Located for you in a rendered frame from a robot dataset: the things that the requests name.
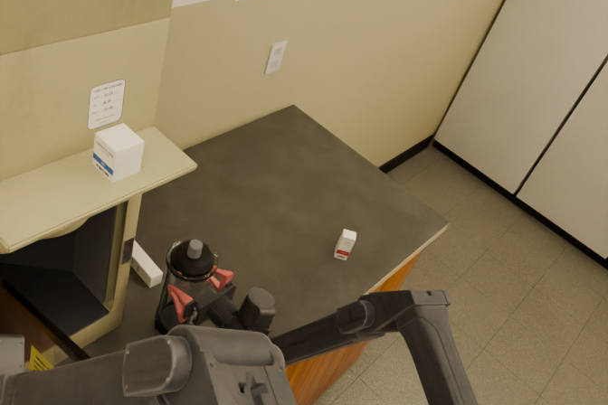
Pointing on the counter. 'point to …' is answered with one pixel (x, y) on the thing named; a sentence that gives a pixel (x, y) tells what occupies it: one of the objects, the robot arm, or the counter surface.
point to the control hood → (80, 190)
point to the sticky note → (38, 361)
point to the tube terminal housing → (60, 130)
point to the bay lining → (75, 252)
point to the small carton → (118, 152)
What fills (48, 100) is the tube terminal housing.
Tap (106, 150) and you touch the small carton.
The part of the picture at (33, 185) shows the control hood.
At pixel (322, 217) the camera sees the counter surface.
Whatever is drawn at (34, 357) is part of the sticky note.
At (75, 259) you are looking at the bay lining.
